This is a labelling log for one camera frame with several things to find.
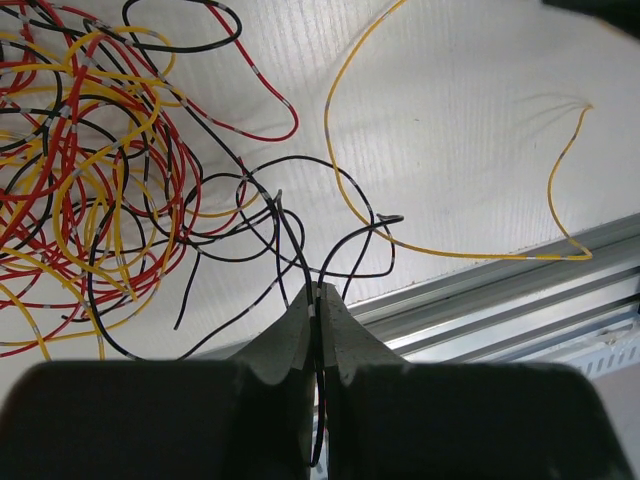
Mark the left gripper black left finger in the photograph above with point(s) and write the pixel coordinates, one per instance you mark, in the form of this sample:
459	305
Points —
248	416

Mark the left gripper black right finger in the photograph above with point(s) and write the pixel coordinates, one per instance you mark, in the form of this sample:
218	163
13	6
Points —
388	418

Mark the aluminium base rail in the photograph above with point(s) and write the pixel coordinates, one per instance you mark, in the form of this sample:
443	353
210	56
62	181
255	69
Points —
583	313

